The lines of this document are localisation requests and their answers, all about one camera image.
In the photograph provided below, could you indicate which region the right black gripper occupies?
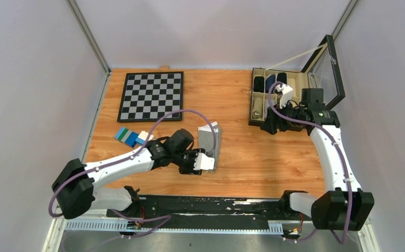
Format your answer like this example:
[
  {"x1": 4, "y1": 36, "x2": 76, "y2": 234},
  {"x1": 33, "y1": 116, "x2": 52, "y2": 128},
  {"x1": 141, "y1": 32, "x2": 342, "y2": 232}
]
[{"x1": 261, "y1": 98, "x2": 306, "y2": 134}]

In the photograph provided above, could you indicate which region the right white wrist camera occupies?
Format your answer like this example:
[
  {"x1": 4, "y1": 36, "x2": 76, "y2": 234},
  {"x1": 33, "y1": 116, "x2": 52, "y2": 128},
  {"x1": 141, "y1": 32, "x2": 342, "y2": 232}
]
[{"x1": 275, "y1": 82, "x2": 293, "y2": 109}]

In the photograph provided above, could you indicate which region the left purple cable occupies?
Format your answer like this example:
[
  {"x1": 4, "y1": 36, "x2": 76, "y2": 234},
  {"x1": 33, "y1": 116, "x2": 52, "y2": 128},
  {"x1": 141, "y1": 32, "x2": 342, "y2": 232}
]
[{"x1": 48, "y1": 109, "x2": 218, "y2": 244}]

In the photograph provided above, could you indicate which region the grey underwear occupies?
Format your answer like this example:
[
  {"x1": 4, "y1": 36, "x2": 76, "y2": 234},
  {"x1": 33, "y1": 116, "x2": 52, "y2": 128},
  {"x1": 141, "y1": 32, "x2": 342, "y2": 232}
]
[{"x1": 198, "y1": 121, "x2": 222, "y2": 172}]

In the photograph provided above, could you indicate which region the white blue toy block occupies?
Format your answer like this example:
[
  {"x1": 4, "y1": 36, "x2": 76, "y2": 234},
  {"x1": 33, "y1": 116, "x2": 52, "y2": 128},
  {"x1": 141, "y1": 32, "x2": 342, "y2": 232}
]
[{"x1": 135, "y1": 131, "x2": 154, "y2": 145}]

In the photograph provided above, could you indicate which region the black compartment storage box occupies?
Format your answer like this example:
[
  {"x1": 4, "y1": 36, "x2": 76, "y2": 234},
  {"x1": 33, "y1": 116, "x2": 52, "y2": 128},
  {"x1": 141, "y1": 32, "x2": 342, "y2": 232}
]
[{"x1": 248, "y1": 35, "x2": 346, "y2": 127}]

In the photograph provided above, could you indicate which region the black rolled underwear tall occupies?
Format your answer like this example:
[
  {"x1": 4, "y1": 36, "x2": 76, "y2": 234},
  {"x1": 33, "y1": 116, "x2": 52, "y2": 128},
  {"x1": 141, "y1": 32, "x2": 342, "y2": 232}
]
[{"x1": 276, "y1": 72, "x2": 288, "y2": 84}]

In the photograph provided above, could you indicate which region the purple cable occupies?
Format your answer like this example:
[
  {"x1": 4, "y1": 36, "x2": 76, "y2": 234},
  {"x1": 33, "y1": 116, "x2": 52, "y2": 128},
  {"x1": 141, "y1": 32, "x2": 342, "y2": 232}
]
[
  {"x1": 48, "y1": 109, "x2": 218, "y2": 244},
  {"x1": 268, "y1": 81, "x2": 353, "y2": 244}
]

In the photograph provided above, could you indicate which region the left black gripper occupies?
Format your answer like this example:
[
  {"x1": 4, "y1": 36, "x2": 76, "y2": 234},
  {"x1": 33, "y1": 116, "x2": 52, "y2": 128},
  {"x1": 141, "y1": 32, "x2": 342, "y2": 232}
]
[{"x1": 173, "y1": 148, "x2": 206, "y2": 176}]

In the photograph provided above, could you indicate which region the right aluminium frame post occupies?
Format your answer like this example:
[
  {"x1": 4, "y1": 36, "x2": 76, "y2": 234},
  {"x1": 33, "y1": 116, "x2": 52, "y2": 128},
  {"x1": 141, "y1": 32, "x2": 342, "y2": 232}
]
[{"x1": 331, "y1": 0, "x2": 360, "y2": 39}]

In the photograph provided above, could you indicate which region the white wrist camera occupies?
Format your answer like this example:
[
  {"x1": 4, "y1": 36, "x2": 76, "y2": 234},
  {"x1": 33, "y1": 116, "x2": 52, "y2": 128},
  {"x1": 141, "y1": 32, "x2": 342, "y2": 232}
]
[
  {"x1": 193, "y1": 153, "x2": 215, "y2": 171},
  {"x1": 275, "y1": 82, "x2": 293, "y2": 109}
]

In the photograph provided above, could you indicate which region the beige rolled underwear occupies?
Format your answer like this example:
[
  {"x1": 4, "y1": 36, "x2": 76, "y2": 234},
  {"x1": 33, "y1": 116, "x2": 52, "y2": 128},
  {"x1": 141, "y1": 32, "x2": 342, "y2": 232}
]
[{"x1": 252, "y1": 97, "x2": 263, "y2": 120}]

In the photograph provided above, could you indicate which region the left aluminium frame post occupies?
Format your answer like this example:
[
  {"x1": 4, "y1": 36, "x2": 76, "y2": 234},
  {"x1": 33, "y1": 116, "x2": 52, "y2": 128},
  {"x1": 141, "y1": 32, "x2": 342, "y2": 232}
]
[{"x1": 66, "y1": 0, "x2": 111, "y2": 76}]

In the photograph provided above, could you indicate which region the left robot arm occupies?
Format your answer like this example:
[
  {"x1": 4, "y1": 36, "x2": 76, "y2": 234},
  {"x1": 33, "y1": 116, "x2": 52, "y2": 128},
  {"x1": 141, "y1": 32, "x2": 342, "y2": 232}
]
[{"x1": 49, "y1": 129, "x2": 214, "y2": 219}]

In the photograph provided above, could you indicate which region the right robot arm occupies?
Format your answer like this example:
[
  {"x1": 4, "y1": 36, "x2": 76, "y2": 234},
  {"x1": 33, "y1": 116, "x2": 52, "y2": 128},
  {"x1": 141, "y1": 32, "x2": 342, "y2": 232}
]
[{"x1": 261, "y1": 83, "x2": 375, "y2": 232}]

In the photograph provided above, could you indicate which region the black white chessboard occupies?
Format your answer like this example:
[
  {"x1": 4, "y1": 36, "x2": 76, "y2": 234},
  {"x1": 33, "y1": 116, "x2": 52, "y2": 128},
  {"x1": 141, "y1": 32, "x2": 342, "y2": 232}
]
[{"x1": 117, "y1": 71, "x2": 184, "y2": 122}]

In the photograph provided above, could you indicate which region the aluminium frame post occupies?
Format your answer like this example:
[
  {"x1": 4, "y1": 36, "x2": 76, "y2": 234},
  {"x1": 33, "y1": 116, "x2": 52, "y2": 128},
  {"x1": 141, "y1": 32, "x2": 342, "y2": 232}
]
[
  {"x1": 331, "y1": 0, "x2": 360, "y2": 39},
  {"x1": 66, "y1": 0, "x2": 111, "y2": 76}
]

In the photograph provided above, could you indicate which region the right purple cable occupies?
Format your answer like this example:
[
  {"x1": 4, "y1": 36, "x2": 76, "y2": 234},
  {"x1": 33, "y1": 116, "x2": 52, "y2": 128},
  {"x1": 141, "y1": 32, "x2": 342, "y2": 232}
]
[{"x1": 268, "y1": 81, "x2": 353, "y2": 244}]

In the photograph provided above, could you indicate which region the navy rolled underwear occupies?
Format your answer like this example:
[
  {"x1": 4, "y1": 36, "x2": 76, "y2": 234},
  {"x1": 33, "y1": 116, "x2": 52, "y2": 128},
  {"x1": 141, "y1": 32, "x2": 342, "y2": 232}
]
[{"x1": 265, "y1": 74, "x2": 276, "y2": 93}]

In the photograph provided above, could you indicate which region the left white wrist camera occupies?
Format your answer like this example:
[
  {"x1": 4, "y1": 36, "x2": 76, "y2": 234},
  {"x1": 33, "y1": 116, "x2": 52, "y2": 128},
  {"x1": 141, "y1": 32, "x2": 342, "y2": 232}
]
[{"x1": 193, "y1": 153, "x2": 215, "y2": 171}]

